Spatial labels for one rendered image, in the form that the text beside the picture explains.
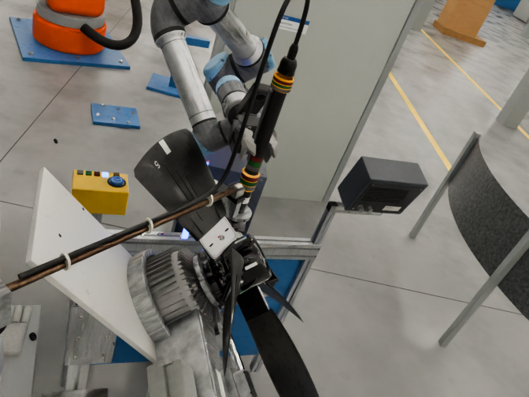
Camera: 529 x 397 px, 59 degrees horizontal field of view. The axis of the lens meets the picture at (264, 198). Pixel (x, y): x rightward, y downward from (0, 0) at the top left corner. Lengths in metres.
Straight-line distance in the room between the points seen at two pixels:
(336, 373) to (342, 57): 1.90
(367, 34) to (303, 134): 0.77
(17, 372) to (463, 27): 12.99
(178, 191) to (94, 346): 0.39
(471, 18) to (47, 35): 10.70
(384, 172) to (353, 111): 1.72
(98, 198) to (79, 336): 0.50
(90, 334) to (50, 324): 1.36
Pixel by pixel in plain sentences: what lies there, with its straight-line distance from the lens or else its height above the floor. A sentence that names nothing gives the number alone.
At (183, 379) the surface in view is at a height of 1.16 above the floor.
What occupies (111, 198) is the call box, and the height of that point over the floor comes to 1.05.
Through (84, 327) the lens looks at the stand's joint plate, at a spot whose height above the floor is 1.09.
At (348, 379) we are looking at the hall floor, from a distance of 2.67.
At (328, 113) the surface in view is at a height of 0.76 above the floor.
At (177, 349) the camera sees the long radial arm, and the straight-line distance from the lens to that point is 1.07.
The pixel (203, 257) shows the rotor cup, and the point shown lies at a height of 1.20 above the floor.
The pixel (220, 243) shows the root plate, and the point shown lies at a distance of 1.11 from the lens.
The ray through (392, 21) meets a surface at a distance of 3.24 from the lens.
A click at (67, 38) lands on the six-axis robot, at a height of 0.18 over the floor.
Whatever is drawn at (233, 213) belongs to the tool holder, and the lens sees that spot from 1.12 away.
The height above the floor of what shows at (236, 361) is 1.10.
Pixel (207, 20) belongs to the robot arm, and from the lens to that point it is 1.47.
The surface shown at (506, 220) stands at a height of 0.85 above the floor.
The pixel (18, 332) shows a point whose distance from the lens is 1.35.
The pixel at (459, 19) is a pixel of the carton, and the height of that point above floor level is 0.43.
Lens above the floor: 1.96
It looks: 33 degrees down
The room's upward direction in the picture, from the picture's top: 21 degrees clockwise
